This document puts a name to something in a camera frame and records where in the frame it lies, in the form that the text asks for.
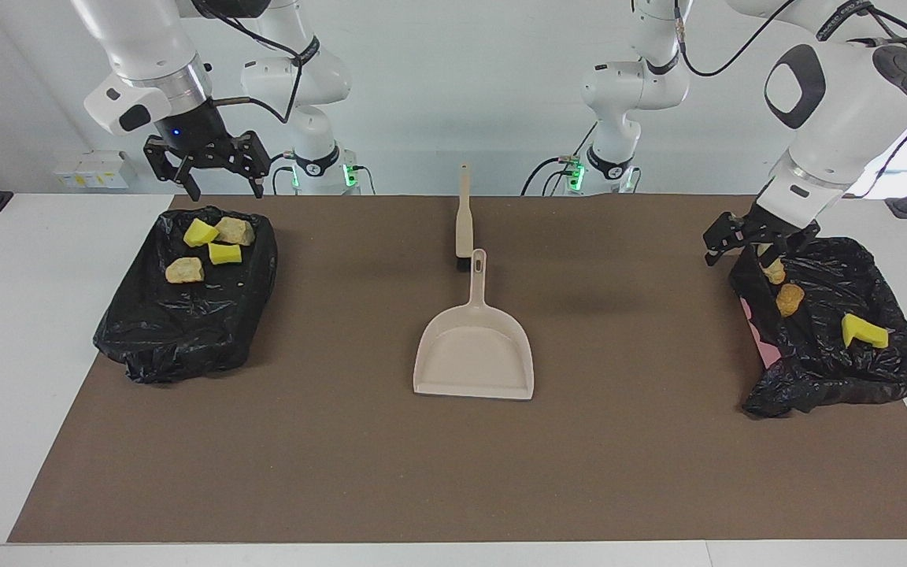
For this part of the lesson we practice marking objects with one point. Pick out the pink plastic bin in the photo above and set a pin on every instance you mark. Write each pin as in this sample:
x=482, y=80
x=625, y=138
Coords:
x=764, y=346

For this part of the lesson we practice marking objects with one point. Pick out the white electrical box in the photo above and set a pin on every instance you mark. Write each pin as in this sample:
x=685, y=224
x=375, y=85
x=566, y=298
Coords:
x=95, y=169

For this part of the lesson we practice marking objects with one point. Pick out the brown cork lump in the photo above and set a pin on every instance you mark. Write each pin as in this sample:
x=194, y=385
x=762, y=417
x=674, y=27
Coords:
x=790, y=299

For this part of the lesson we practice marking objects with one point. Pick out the beige foam chunk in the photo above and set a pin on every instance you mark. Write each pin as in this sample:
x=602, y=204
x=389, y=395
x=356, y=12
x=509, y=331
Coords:
x=184, y=271
x=774, y=272
x=235, y=231

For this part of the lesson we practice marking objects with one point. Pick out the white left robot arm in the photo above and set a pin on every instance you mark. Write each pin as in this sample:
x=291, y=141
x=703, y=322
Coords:
x=839, y=118

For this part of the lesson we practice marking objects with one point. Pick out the notched yellow sponge piece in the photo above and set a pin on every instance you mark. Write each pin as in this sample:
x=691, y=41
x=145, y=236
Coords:
x=863, y=332

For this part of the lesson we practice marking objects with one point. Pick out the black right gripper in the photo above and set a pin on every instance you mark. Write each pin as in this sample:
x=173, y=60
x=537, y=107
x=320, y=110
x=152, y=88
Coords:
x=201, y=142

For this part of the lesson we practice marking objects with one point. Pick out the beige plastic dustpan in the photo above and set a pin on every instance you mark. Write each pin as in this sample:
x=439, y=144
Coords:
x=473, y=354

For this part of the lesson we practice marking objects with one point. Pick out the black trash bag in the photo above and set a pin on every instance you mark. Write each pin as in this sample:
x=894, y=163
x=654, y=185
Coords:
x=186, y=323
x=831, y=370

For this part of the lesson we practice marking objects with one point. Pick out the brown table mat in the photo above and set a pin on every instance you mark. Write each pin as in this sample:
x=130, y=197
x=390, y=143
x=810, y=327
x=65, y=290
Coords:
x=453, y=472

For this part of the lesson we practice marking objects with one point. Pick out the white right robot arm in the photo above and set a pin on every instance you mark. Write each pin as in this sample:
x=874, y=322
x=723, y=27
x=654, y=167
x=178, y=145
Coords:
x=146, y=63

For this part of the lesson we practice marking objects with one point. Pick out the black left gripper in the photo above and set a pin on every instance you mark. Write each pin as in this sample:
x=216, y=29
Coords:
x=768, y=228

